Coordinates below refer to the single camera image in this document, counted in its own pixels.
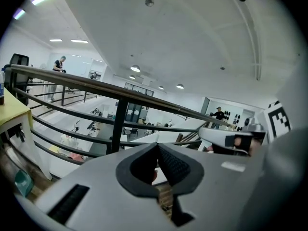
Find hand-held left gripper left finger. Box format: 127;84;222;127
35;142;174;231

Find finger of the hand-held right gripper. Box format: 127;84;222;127
198;127;233;147

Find black office chair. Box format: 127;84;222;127
4;53;30;105

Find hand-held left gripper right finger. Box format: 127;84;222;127
157;142;265;231

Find teal dustpan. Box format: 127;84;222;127
14;169;35;198

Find black framed glass partition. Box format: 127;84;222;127
124;82;154;97

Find yellow-green tablecloth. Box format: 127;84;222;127
0;87;33;128

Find white table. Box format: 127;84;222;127
0;108;53;181

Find wooden staircase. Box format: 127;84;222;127
175;121;210;151

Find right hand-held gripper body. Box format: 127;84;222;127
211;100;292;156

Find dark railing with wooden handrail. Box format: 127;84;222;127
9;64;233;166

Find plastic bottle with dark drink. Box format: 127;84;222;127
0;67;6;105

